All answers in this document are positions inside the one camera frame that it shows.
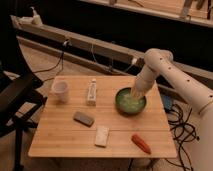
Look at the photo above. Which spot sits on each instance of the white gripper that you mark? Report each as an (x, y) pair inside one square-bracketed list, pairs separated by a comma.
[(140, 87)]

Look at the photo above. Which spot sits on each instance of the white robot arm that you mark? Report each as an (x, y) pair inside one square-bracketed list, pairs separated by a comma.
[(197, 95)]

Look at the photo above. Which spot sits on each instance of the blue box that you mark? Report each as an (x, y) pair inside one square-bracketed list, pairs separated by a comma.
[(167, 102)]

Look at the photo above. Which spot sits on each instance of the green bowl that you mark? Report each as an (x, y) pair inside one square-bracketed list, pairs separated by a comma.
[(128, 105)]

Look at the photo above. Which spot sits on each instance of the white tube bottle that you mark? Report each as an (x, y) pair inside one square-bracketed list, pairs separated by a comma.
[(91, 95)]

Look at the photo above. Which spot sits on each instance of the red toy carrot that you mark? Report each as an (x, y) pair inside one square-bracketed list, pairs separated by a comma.
[(141, 143)]

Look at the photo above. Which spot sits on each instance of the white rectangular block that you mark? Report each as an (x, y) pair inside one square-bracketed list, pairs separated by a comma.
[(101, 137)]

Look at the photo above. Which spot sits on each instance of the grey rectangular sponge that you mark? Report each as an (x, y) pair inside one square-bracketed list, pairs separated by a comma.
[(83, 118)]

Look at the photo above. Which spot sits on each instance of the white plastic cup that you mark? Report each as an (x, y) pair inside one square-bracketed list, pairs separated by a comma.
[(61, 90)]

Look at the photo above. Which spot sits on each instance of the white spray bottle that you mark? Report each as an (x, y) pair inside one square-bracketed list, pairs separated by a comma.
[(35, 19)]

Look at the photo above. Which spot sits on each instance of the black chair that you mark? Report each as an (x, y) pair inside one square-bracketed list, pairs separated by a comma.
[(19, 98)]

